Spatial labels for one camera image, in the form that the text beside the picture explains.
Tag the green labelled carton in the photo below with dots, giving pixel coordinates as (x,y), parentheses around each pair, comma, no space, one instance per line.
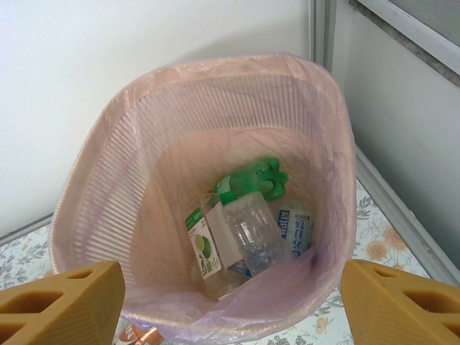
(203,248)

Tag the clear plastic bottle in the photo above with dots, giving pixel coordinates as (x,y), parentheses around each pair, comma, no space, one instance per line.
(255,237)

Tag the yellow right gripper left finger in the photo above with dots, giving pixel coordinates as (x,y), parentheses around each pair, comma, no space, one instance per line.
(64,305)

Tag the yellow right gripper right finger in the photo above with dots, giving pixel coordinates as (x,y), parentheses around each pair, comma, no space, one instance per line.
(395,309)

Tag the aluminium frame post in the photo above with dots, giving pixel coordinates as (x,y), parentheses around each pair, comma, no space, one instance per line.
(320,32)

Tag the pink lined waste basket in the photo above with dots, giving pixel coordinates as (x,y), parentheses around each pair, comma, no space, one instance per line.
(269,298)

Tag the pink plastic waste basket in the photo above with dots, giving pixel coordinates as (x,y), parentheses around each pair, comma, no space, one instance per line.
(108,201)

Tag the clear bottle blue label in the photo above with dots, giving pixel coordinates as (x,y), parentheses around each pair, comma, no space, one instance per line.
(294,230)

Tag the green bottle yellow cap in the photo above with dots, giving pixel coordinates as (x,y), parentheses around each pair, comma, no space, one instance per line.
(244,183)

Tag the clear bottle red white label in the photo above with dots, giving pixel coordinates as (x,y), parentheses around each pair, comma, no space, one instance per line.
(127,332)

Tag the brown label plastic bottle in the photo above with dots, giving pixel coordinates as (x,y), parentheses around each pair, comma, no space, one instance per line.
(151,338)

